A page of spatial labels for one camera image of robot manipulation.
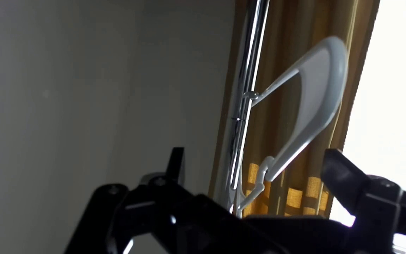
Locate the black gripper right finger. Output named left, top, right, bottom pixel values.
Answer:
left=320, top=148, right=406, bottom=254

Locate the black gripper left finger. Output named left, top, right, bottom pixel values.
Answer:
left=63, top=147, right=241, bottom=254

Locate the white plastic coat hanger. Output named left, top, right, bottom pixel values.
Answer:
left=236, top=37, right=348, bottom=216

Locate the brown curtain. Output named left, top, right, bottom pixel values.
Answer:
left=208, top=0, right=380, bottom=218

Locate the metal clothes rack frame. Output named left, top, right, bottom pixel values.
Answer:
left=225, top=0, right=270, bottom=215

